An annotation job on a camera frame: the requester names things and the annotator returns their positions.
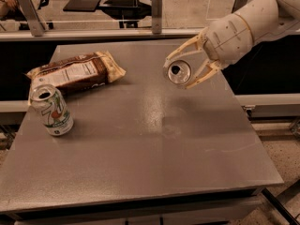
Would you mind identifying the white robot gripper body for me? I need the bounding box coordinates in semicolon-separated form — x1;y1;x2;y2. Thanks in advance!
203;14;253;69

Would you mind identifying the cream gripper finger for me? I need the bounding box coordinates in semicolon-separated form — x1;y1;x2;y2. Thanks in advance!
164;27;208;68
185;59;221;89

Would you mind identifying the blue silver Red Bull can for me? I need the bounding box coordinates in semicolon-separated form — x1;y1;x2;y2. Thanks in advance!
163;60;191;85

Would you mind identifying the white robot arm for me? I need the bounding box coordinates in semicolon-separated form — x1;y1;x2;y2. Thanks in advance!
163;0;300;89

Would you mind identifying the white green 7up can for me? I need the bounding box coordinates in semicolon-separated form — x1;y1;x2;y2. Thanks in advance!
29;84;74;136

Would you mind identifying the brown white snack bag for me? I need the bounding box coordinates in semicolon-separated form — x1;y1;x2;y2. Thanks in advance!
26;52;126;93

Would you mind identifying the dark office chair left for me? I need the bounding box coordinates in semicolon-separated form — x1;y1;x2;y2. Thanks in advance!
0;0;53;32

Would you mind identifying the middle metal glass bracket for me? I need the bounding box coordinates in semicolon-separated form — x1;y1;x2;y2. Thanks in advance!
152;0;162;34

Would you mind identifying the left metal glass bracket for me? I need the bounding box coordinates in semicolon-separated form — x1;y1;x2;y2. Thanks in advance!
18;0;45;37

